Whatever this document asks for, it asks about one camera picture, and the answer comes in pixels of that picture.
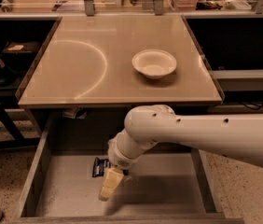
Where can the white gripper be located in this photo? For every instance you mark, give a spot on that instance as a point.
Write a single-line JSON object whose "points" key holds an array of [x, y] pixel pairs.
{"points": [[120, 157]]}

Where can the dark blue rxbar wrapper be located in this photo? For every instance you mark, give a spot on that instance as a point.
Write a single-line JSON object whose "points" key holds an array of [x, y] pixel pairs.
{"points": [[99, 166]]}

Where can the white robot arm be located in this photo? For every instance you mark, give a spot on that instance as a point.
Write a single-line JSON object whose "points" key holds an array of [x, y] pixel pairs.
{"points": [[237, 136]]}

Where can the open grey drawer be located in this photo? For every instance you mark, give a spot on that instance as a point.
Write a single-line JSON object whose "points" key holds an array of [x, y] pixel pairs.
{"points": [[167, 185]]}

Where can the crumpled wrapper under counter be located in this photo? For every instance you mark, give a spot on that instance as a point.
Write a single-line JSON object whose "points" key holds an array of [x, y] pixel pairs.
{"points": [[74, 113]]}

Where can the beige top counter cabinet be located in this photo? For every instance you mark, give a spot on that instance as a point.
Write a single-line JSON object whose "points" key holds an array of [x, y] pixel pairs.
{"points": [[88, 63]]}

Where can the white paper bowl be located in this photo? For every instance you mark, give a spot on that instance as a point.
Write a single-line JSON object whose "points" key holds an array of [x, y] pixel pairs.
{"points": [[154, 63]]}

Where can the dark box with label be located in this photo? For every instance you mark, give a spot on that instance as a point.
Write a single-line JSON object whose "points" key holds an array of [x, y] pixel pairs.
{"points": [[21, 49]]}

